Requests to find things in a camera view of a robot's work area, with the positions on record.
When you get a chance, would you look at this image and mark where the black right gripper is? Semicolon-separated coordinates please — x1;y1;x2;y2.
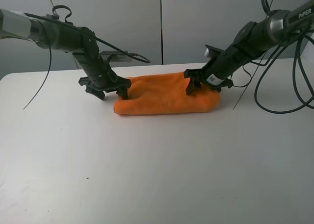
183;69;233;96

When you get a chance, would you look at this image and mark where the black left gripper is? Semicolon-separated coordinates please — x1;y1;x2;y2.
78;75;131;100

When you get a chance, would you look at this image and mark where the orange towel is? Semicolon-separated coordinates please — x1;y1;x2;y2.
113;72;220;115

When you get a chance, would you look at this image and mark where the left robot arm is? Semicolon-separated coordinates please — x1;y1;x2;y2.
0;9;131;100

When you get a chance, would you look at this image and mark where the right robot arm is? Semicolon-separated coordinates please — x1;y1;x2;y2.
183;0;314;95

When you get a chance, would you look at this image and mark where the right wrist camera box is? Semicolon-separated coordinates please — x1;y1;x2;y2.
204;45;224;59

